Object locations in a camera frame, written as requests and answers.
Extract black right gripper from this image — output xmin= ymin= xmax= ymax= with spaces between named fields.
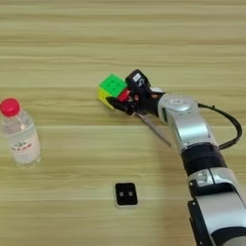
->
xmin=106 ymin=86 xmax=164 ymax=115

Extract green yellow red puzzle cube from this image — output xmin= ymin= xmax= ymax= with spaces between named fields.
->
xmin=96 ymin=73 xmax=131 ymax=111

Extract red handled scissors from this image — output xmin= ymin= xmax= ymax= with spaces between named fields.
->
xmin=135 ymin=111 xmax=173 ymax=148

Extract small black square white-based device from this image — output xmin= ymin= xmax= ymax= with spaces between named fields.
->
xmin=114 ymin=182 xmax=139 ymax=208

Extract clear water bottle red cap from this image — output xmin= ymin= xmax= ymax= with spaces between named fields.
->
xmin=0 ymin=97 xmax=42 ymax=168

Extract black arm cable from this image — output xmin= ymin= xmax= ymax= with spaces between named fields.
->
xmin=197 ymin=103 xmax=243 ymax=151

